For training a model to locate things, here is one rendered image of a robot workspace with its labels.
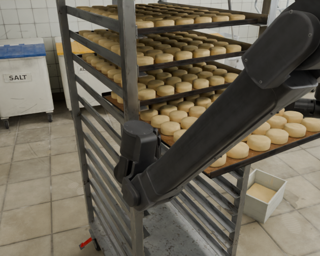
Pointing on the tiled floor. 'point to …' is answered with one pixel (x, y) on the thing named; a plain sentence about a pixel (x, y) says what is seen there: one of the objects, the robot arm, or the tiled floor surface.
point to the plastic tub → (263, 195)
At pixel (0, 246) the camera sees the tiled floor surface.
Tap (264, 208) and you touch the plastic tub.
